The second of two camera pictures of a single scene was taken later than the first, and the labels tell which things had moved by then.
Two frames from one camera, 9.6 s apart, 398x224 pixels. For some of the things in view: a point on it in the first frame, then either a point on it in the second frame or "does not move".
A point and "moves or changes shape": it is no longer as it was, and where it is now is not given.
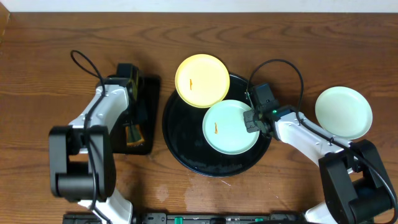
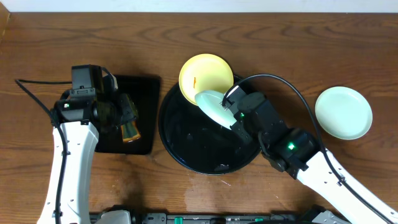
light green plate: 344,112 does not move
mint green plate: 224,128 → 209,102
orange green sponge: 134,136 moves or changes shape
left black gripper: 137,121 → 129,109
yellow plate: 202,81 does not move
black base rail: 197,218 does not move
